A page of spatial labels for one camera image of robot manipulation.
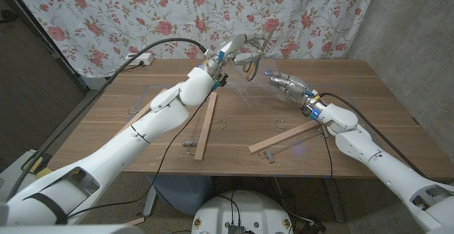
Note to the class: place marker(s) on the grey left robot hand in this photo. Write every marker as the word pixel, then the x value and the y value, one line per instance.
pixel 234 48

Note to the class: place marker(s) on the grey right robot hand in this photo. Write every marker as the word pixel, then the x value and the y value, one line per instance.
pixel 294 85

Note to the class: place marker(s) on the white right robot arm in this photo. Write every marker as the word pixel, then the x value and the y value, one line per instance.
pixel 383 163

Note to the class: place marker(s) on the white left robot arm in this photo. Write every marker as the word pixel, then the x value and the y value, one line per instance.
pixel 159 117

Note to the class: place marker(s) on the transparent cling film sheet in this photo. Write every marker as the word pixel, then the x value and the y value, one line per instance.
pixel 248 88

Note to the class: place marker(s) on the wooden clip hanger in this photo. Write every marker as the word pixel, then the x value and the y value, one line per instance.
pixel 143 111
pixel 205 127
pixel 280 137

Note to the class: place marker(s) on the white power strip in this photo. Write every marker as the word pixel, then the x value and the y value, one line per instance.
pixel 142 58

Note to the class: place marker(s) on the grey table leg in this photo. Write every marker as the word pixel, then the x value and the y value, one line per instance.
pixel 333 202

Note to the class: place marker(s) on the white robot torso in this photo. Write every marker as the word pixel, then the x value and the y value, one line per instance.
pixel 255 209

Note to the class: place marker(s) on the floral rose print curtain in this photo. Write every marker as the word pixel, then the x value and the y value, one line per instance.
pixel 106 14

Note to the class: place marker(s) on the black power adapter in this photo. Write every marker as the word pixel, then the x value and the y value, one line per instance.
pixel 314 227

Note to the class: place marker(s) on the grey blue bin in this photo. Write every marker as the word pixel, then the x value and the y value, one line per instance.
pixel 184 195

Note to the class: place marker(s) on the white table leg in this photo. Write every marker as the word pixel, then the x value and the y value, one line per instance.
pixel 150 202

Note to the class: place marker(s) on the small wooden strip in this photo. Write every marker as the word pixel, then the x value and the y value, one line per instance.
pixel 136 221

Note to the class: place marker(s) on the dark perforated partition panel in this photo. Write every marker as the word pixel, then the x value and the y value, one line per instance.
pixel 28 85

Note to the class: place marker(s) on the black yellow floor pedal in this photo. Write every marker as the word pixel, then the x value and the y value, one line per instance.
pixel 43 173

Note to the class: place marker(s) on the white robot chest shell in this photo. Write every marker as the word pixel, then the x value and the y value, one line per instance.
pixel 71 230

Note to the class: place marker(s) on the white floor board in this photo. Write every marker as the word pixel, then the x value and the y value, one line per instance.
pixel 10 172

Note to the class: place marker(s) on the black partition frame post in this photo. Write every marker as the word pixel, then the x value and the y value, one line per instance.
pixel 49 44

